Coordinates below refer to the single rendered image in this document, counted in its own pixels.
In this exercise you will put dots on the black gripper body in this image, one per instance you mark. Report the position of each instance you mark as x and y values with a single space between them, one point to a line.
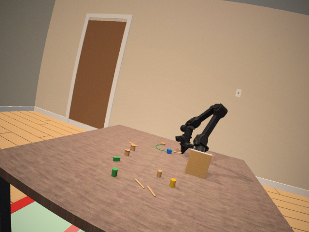
187 143

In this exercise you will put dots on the yellow cylinder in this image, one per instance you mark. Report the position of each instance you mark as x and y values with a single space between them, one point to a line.
172 182

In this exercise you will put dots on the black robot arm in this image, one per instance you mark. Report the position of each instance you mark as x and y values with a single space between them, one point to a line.
201 140

